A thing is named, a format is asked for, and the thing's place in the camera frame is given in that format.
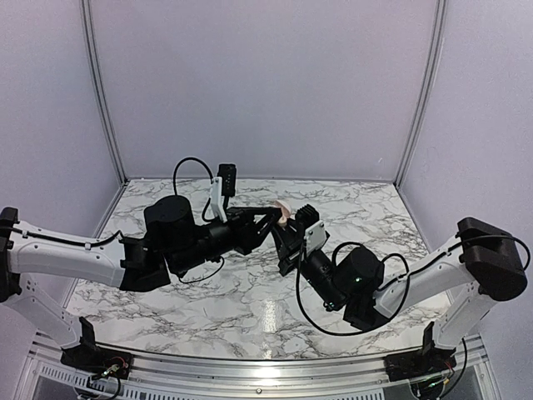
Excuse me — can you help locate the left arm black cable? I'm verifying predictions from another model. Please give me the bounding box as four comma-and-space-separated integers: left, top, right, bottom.
7, 157, 228, 284

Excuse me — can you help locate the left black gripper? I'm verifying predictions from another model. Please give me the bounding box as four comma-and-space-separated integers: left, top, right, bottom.
171, 206, 282, 274

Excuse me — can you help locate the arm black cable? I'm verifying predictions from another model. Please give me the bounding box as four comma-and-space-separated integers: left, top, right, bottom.
7, 157, 228, 284
294, 235, 532, 337

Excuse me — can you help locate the aluminium front rail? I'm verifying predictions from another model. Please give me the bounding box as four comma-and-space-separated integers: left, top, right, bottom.
14, 333, 502, 399

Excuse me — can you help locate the white earbud charging case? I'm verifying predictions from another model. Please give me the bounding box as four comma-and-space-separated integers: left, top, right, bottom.
274, 200, 292, 228

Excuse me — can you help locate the black earbud charging case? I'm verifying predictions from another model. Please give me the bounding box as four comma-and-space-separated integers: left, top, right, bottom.
225, 206, 242, 215

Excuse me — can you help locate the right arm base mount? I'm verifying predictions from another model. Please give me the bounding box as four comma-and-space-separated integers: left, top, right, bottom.
384, 322, 456, 399

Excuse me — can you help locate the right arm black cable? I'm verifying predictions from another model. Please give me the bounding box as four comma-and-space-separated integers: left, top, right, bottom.
294, 235, 532, 337

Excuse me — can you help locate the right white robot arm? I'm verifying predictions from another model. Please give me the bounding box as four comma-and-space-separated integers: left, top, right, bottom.
272, 217, 531, 373

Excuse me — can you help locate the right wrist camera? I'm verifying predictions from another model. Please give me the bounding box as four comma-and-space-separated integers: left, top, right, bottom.
295, 204, 328, 255

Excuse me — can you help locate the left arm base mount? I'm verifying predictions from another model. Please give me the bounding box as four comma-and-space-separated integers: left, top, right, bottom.
61, 317, 133, 399

